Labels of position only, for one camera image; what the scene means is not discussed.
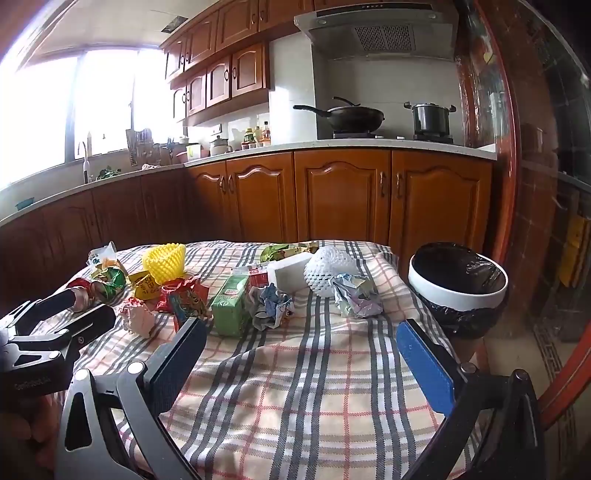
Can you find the row of condiment bottles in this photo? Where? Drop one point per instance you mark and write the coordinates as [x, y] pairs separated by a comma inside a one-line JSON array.
[[256, 137]]

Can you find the wooden cabinets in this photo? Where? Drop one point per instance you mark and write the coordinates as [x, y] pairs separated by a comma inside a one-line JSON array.
[[341, 198], [231, 60]]

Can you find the black wok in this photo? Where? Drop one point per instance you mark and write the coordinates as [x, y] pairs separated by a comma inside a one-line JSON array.
[[355, 117]]

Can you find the steel range hood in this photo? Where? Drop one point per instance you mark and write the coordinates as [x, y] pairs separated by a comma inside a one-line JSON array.
[[383, 32]]

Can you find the dark cooking pot with lid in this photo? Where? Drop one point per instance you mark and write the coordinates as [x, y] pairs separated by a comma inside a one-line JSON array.
[[430, 119]]

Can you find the white bin with black bag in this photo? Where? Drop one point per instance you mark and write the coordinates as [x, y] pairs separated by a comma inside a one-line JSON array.
[[457, 288]]

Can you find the leafy greens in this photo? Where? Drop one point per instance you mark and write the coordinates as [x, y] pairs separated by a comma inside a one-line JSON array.
[[107, 173]]

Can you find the pink crumpled paper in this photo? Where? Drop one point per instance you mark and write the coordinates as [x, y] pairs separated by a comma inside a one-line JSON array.
[[138, 318]]

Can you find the blue and white crumpled paper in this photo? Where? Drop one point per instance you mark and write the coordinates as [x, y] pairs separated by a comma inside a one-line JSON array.
[[270, 307]]

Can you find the sink faucet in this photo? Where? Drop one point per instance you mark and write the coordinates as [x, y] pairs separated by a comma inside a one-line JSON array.
[[85, 161]]

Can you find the utensil rack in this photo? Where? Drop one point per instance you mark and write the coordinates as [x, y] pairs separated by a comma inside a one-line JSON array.
[[141, 145]]

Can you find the wooden upper cabinets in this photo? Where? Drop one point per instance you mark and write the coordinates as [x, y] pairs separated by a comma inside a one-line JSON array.
[[231, 60]]

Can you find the kitchen window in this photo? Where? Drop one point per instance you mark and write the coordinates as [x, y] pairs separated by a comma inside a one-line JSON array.
[[46, 110]]

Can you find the red snack wrapper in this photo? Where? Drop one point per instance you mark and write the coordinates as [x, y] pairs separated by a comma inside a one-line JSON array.
[[184, 299]]

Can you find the person's left hand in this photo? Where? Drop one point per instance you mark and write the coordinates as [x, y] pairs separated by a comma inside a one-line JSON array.
[[27, 429]]

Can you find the yellow wrapper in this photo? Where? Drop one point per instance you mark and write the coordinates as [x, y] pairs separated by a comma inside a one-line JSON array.
[[145, 285]]

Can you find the yellow foam fruit net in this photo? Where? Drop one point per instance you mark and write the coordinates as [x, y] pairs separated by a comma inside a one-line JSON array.
[[164, 263]]

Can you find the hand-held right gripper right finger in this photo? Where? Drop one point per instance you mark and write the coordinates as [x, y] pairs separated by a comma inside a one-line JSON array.
[[425, 364]]

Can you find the green and red shiny wrapper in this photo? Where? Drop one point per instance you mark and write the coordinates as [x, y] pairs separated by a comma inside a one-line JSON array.
[[110, 282]]

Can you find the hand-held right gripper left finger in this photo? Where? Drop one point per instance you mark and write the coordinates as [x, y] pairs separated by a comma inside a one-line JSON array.
[[178, 364]]

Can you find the green snack bag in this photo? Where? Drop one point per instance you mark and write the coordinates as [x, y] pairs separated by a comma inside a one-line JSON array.
[[281, 251]]

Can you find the plaid tablecloth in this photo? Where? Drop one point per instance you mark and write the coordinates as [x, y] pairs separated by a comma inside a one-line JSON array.
[[295, 392]]

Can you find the white foam fruit net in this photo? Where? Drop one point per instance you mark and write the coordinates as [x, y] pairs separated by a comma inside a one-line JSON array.
[[325, 272]]

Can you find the wooden lower cabinets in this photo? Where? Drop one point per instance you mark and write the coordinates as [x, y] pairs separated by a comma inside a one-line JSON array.
[[341, 198]]

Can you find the gas stove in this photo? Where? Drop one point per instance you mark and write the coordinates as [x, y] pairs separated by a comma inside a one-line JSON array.
[[392, 136]]

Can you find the green drink carton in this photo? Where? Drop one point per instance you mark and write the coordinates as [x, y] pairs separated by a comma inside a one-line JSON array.
[[228, 307]]

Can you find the white ceramic jar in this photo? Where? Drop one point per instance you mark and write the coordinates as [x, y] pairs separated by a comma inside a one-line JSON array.
[[220, 146]]

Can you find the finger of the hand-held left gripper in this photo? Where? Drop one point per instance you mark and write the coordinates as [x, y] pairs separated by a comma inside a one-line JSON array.
[[92, 321], [41, 308]]

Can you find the white foam block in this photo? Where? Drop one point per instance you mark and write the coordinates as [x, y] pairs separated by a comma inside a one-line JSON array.
[[288, 270]]

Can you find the pale crumpled printed paper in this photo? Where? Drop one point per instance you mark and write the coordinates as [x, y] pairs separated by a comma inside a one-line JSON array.
[[355, 295]]

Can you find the white kitchen countertop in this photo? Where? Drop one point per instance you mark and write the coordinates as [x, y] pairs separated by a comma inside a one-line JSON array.
[[286, 147]]

